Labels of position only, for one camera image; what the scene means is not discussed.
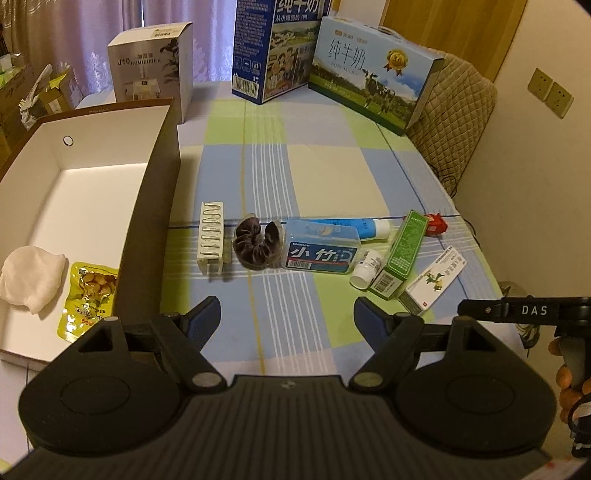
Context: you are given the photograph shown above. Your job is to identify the checkered tablecloth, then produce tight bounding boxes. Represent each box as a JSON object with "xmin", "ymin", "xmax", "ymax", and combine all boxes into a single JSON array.
[{"xmin": 157, "ymin": 78, "xmax": 504, "ymax": 384}]

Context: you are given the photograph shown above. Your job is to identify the quilted beige chair cover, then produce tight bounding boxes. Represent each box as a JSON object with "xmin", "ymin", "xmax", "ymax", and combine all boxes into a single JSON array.
[{"xmin": 406, "ymin": 52, "xmax": 498, "ymax": 197}]

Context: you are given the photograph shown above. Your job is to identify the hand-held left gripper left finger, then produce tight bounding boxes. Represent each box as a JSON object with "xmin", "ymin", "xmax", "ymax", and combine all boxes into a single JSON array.
[{"xmin": 88, "ymin": 296, "xmax": 223, "ymax": 393}]

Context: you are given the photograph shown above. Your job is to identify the clear plastic floss box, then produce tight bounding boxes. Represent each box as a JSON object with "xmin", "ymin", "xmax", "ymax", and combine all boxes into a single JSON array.
[{"xmin": 283, "ymin": 219, "xmax": 362, "ymax": 274}]

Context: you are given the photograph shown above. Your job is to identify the light blue milk gift box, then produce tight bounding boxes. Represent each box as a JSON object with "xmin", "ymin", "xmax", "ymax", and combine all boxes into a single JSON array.
[{"xmin": 308, "ymin": 16, "xmax": 446, "ymax": 136}]

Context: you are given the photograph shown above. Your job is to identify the white medicine carton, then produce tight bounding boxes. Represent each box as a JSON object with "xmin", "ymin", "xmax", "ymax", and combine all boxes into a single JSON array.
[{"xmin": 399, "ymin": 247, "xmax": 468, "ymax": 315}]

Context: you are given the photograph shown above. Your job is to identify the dark blue milk carton box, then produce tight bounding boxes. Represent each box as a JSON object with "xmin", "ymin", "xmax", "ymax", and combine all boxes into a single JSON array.
[{"xmin": 231, "ymin": 0, "xmax": 333, "ymax": 106}]

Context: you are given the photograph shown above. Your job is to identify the small white pill bottle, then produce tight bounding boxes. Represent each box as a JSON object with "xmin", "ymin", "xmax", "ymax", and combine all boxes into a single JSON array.
[{"xmin": 350, "ymin": 249, "xmax": 385, "ymax": 291}]

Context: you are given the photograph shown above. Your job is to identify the white humidifier box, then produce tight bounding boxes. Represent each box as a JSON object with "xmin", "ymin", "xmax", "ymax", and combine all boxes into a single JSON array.
[{"xmin": 107, "ymin": 21, "xmax": 195, "ymax": 124}]

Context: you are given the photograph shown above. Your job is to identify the black cable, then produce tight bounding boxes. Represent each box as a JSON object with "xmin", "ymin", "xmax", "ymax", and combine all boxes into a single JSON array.
[{"xmin": 427, "ymin": 154, "xmax": 481, "ymax": 243}]

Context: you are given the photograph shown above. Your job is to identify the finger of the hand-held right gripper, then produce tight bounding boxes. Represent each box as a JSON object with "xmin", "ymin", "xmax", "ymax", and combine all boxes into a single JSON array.
[{"xmin": 457, "ymin": 296, "xmax": 591, "ymax": 324}]

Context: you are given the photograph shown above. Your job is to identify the wall socket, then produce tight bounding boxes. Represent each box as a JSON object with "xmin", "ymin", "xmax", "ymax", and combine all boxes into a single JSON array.
[
  {"xmin": 545, "ymin": 82, "xmax": 574, "ymax": 120},
  {"xmin": 527, "ymin": 68, "xmax": 555, "ymax": 103}
]

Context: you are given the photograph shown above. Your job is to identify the brown velvet scrunchie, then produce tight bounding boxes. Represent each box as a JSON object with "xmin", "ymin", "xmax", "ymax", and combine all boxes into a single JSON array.
[{"xmin": 231, "ymin": 213, "xmax": 288, "ymax": 268}]

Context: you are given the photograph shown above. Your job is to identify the red snack packet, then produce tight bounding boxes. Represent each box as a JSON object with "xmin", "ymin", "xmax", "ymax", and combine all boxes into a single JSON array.
[{"xmin": 422, "ymin": 212, "xmax": 448, "ymax": 237}]

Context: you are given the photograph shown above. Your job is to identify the pink curtain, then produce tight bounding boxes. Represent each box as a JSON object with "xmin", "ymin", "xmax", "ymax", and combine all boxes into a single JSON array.
[{"xmin": 0, "ymin": 0, "xmax": 241, "ymax": 97}]

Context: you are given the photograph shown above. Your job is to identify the white cloth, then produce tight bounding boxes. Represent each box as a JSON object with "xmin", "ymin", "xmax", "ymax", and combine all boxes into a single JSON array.
[{"xmin": 0, "ymin": 246, "xmax": 69, "ymax": 317}]

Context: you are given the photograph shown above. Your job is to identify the yellow snack packet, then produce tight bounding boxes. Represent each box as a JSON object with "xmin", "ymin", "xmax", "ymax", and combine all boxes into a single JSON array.
[{"xmin": 57, "ymin": 261, "xmax": 120, "ymax": 342}]

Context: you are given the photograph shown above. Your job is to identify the cream hair claw clip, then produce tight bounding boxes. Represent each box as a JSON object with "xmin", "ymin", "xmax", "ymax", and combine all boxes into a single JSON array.
[{"xmin": 197, "ymin": 200, "xmax": 233, "ymax": 278}]

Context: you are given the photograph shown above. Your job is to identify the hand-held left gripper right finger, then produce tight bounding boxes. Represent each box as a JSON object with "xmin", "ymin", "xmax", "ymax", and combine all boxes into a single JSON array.
[{"xmin": 349, "ymin": 297, "xmax": 486, "ymax": 393}]

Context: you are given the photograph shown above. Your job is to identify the large brown cardboard box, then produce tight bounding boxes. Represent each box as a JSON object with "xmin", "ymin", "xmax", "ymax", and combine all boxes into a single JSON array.
[{"xmin": 0, "ymin": 98, "xmax": 182, "ymax": 367}]

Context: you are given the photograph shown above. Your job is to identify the cluttered cardboard boxes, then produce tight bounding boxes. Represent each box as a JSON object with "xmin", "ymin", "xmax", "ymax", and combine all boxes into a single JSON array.
[{"xmin": 0, "ymin": 62, "xmax": 85, "ymax": 155}]

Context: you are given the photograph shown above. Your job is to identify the green narrow carton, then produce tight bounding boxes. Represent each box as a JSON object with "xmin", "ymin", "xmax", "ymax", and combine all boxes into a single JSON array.
[{"xmin": 368, "ymin": 210, "xmax": 428, "ymax": 301}]

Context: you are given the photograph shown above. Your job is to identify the blue cream tube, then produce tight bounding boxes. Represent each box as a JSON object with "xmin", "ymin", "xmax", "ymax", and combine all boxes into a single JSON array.
[{"xmin": 307, "ymin": 218, "xmax": 391, "ymax": 243}]

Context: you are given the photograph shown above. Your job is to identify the person's right hand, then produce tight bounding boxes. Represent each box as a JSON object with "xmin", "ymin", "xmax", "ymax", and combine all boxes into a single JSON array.
[{"xmin": 547, "ymin": 339, "xmax": 583, "ymax": 422}]

